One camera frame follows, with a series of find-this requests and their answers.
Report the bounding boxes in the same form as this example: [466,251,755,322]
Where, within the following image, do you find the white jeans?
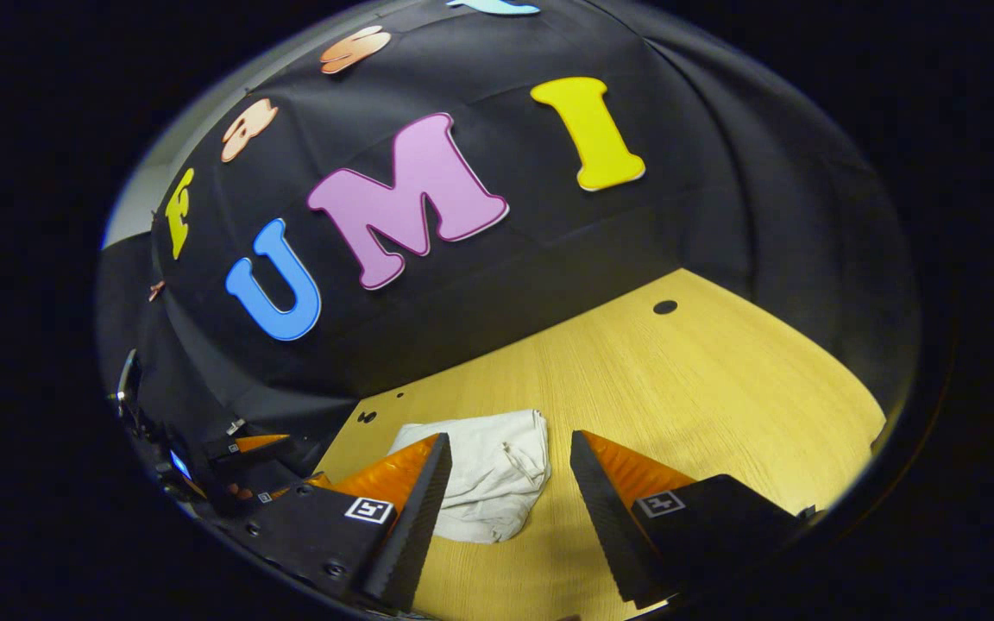
[387,409,552,545]

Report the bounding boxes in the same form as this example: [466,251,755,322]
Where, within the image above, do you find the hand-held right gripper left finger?
[241,432,454,613]

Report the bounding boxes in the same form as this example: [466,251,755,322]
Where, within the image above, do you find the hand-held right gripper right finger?
[569,430,817,610]

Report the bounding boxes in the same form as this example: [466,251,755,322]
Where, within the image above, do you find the black backdrop cloth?
[96,0,922,449]

